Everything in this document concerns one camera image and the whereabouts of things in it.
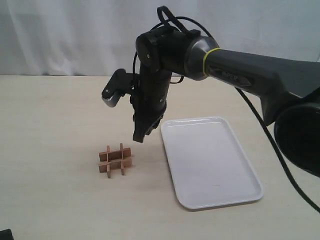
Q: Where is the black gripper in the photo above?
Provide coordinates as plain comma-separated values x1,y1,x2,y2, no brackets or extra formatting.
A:
131,64,171,143

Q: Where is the notched wooden piece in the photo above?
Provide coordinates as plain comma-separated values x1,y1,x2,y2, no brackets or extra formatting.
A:
120,143,125,176
106,145,111,179
98,159,132,173
99,147,132,162

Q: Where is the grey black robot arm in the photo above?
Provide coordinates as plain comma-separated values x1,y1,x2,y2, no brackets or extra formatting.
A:
131,26,320,176

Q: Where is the white plastic tray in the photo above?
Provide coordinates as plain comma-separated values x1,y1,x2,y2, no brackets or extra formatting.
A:
161,116,264,211

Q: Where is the white backdrop curtain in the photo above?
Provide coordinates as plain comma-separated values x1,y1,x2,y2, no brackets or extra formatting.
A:
0,0,320,76

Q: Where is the black object bottom left corner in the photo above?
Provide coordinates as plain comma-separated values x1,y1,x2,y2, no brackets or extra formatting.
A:
0,223,15,240

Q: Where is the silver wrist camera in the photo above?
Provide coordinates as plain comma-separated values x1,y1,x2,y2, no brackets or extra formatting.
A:
101,68,135,108

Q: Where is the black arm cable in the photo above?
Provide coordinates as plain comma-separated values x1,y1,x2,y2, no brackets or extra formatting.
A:
131,5,320,213

